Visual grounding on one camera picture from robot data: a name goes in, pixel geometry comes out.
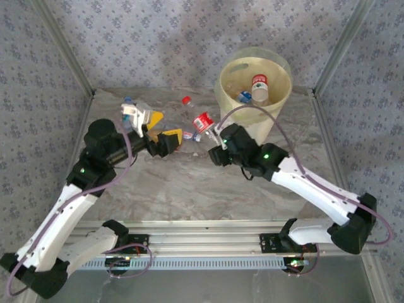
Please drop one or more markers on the clear bottle pink print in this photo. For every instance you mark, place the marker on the clear bottle pink print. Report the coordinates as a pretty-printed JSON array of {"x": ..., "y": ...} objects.
[{"x": 189, "y": 135}]

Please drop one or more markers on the clear bottle red cap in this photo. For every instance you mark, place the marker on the clear bottle red cap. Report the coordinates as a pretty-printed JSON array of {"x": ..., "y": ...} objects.
[{"x": 187, "y": 100}]

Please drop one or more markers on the red label plastic bottle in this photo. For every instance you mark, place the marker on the red label plastic bottle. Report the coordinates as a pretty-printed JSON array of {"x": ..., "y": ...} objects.
[{"x": 202, "y": 121}]

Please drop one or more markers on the blue label bottle red cap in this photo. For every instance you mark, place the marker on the blue label bottle red cap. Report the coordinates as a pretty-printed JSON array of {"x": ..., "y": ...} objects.
[{"x": 244, "y": 96}]

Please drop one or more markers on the red white label bottle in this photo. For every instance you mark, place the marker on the red white label bottle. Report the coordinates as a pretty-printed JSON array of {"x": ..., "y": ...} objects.
[{"x": 259, "y": 85}]

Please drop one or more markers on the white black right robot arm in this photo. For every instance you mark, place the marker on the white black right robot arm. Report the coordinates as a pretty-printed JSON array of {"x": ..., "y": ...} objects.
[{"x": 312, "y": 192}]

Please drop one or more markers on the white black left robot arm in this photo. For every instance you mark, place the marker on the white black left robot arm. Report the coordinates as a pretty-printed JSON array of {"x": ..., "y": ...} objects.
[{"x": 53, "y": 227}]

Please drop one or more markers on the cream plastic bin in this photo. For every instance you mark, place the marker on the cream plastic bin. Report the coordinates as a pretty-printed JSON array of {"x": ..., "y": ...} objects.
[{"x": 259, "y": 129}]

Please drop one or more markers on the black controller board green LED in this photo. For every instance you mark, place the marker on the black controller board green LED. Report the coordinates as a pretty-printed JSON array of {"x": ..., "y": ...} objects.
[
  {"x": 118, "y": 262},
  {"x": 295, "y": 264}
]

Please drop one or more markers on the aluminium side rail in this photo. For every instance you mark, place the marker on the aluminium side rail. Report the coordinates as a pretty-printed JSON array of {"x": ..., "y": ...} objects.
[
  {"x": 330, "y": 142},
  {"x": 80, "y": 132}
]

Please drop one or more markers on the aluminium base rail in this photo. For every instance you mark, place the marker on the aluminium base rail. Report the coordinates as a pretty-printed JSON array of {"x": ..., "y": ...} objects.
[{"x": 205, "y": 236}]

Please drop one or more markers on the aluminium frame post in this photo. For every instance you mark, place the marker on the aluminium frame post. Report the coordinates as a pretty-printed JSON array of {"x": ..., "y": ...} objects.
[
  {"x": 67, "y": 47},
  {"x": 341, "y": 47}
]

